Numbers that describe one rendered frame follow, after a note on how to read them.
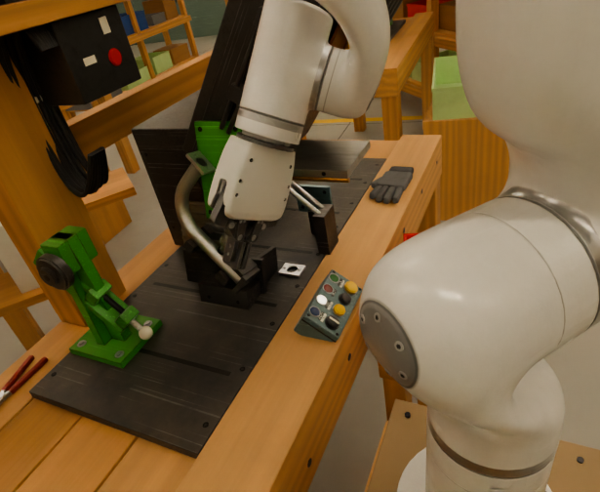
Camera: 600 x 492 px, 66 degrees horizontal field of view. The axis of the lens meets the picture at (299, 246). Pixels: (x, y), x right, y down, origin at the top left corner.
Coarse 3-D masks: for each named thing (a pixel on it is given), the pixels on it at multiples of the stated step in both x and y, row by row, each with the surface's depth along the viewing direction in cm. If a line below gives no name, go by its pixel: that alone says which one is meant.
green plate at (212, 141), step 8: (216, 120) 95; (200, 128) 96; (208, 128) 95; (216, 128) 94; (224, 128) 93; (200, 136) 97; (208, 136) 96; (216, 136) 95; (224, 136) 94; (200, 144) 97; (208, 144) 97; (216, 144) 96; (224, 144) 95; (208, 152) 97; (216, 152) 96; (216, 160) 97; (216, 168) 98; (208, 176) 99; (208, 184) 100; (208, 192) 101; (208, 208) 102; (208, 216) 103
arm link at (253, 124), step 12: (240, 108) 57; (240, 120) 56; (252, 120) 55; (264, 120) 55; (276, 120) 55; (252, 132) 55; (264, 132) 55; (276, 132) 55; (288, 132) 56; (300, 132) 58; (288, 144) 58
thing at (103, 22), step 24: (48, 24) 83; (72, 24) 86; (96, 24) 91; (120, 24) 96; (72, 48) 87; (96, 48) 91; (120, 48) 97; (48, 72) 90; (72, 72) 88; (96, 72) 92; (120, 72) 97; (48, 96) 94; (72, 96) 91; (96, 96) 93
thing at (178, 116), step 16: (192, 96) 127; (160, 112) 119; (176, 112) 116; (192, 112) 114; (144, 128) 110; (160, 128) 108; (176, 128) 106; (144, 144) 112; (160, 144) 110; (176, 144) 108; (144, 160) 115; (160, 160) 113; (176, 160) 111; (160, 176) 116; (176, 176) 114; (160, 192) 119; (192, 192) 114; (176, 224) 124; (176, 240) 128
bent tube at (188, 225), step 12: (192, 156) 95; (204, 156) 98; (192, 168) 96; (204, 168) 95; (180, 180) 99; (192, 180) 98; (180, 192) 100; (180, 204) 101; (180, 216) 102; (192, 228) 102; (204, 240) 102; (216, 252) 101
